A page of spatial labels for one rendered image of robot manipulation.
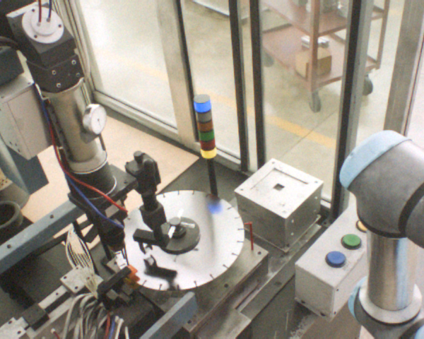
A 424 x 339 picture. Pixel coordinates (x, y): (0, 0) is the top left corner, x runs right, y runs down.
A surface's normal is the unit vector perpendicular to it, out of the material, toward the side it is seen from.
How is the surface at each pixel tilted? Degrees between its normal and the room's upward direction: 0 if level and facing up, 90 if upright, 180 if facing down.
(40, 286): 0
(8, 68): 90
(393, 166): 34
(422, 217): 64
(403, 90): 90
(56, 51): 90
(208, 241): 0
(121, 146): 0
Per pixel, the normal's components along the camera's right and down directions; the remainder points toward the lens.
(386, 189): -0.84, 0.03
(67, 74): 0.72, 0.40
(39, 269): -0.12, -0.74
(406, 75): -0.69, 0.54
